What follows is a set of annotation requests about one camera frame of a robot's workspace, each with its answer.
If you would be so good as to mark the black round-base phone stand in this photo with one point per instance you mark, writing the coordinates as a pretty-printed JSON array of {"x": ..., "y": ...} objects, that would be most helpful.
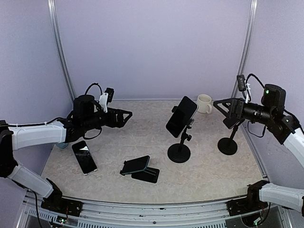
[{"x": 179, "y": 152}]

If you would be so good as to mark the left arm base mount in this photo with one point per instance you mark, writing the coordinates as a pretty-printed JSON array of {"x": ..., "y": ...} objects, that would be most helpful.
[{"x": 62, "y": 205}]

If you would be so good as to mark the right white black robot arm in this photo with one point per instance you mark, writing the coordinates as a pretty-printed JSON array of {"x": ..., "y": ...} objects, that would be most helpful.
[{"x": 284, "y": 126}]

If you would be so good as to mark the white ceramic mug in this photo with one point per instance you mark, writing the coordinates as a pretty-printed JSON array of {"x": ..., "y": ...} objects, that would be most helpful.
[{"x": 204, "y": 103}]

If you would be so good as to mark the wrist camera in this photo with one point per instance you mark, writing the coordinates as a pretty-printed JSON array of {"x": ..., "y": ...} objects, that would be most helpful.
[
  {"x": 244, "y": 88},
  {"x": 105, "y": 98}
]

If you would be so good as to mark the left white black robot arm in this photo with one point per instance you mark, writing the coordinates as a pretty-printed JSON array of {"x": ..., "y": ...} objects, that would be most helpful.
[{"x": 87, "y": 114}]

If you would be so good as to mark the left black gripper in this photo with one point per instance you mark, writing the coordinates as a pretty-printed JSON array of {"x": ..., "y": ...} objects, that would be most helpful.
[{"x": 119, "y": 123}]

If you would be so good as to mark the silver edged black smartphone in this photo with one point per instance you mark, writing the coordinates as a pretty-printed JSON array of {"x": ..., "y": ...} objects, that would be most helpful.
[{"x": 181, "y": 116}]

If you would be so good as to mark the purple edged black smartphone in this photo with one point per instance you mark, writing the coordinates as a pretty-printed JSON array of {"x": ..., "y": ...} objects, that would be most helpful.
[{"x": 232, "y": 122}]

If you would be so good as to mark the right aluminium corner post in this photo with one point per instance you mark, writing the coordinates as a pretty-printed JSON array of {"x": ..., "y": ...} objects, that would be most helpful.
[{"x": 248, "y": 36}]

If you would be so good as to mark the aluminium front rail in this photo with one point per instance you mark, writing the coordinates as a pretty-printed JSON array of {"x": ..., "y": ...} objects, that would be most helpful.
[{"x": 100, "y": 214}]

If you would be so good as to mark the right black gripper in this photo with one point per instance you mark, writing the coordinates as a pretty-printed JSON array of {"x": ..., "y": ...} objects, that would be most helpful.
[{"x": 236, "y": 107}]

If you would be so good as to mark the black smartphone on white stand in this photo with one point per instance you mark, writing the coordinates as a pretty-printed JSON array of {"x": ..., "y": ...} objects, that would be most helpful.
[{"x": 84, "y": 157}]

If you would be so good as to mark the light blue small object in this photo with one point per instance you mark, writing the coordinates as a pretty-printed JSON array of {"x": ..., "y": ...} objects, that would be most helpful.
[{"x": 62, "y": 145}]

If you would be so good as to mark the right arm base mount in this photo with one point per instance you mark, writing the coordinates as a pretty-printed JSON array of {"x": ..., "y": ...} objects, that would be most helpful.
[{"x": 250, "y": 203}]

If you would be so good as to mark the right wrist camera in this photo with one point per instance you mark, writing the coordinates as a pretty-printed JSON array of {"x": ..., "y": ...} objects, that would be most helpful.
[{"x": 244, "y": 88}]

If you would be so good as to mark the aluminium corner post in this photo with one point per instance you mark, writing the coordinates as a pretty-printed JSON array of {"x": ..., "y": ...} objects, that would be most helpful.
[
  {"x": 248, "y": 36},
  {"x": 55, "y": 26}
]

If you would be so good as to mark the black folding phone stand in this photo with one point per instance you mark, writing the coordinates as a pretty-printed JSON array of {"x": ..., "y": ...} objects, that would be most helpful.
[{"x": 148, "y": 175}]

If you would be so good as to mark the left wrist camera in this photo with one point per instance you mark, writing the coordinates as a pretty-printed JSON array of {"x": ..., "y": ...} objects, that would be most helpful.
[{"x": 105, "y": 98}]

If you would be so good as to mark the left aluminium corner post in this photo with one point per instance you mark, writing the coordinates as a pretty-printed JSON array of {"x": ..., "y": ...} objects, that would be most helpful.
[{"x": 55, "y": 26}]

